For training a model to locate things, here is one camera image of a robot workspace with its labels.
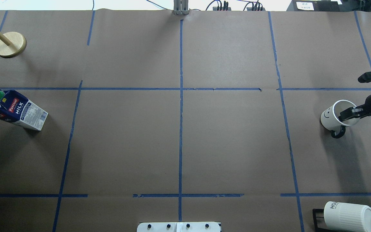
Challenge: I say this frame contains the white smiley mug black handle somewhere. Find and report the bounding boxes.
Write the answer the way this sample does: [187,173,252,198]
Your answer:
[320,100,360,139]

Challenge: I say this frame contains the blue white milk carton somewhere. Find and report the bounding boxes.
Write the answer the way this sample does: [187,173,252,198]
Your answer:
[0,89,48,131]

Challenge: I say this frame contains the black box white label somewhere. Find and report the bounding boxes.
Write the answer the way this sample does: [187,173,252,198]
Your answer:
[286,0,340,12]

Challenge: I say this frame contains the orange black connector near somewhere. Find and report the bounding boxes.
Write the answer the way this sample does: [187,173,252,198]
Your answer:
[243,1,265,11]

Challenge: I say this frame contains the orange black connector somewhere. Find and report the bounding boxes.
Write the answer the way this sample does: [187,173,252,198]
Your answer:
[243,1,265,11]
[206,0,231,11]

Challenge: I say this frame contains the orange black connector far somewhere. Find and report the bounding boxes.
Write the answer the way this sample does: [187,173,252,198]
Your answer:
[206,0,231,11]

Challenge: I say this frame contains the wooden stand with round base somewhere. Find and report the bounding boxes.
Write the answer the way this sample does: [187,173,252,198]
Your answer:
[0,31,27,58]

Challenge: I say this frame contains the black wire mug rack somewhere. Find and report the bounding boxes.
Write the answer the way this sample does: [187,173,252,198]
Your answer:
[312,208,326,232]

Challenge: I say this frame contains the aluminium frame post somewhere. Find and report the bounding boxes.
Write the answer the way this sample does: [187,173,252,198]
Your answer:
[173,0,189,15]

